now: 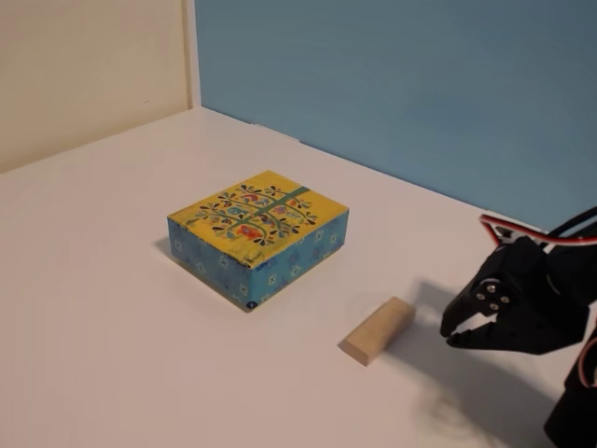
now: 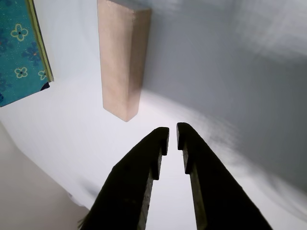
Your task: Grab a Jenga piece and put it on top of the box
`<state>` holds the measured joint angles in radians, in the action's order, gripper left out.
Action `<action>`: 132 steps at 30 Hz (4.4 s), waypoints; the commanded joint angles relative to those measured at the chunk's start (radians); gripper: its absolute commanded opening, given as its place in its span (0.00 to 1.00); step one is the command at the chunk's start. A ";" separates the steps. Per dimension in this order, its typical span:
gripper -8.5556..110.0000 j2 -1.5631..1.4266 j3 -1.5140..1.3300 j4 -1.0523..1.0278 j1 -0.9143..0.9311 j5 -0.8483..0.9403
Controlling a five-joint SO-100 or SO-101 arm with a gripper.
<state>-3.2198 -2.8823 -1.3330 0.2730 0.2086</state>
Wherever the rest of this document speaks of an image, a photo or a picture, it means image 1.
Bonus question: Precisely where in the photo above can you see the wooden Jenga block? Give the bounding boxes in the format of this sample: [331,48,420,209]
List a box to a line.
[343,296,416,367]

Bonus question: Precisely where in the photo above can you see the red white black servo cable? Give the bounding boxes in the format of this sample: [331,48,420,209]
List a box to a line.
[479,214,597,247]
[576,321,597,389]

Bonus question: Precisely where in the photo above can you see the yellow and blue floral box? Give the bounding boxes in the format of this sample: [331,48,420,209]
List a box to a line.
[166,170,351,313]

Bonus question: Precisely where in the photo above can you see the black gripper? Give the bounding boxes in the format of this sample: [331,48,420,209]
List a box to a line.
[440,235,591,356]

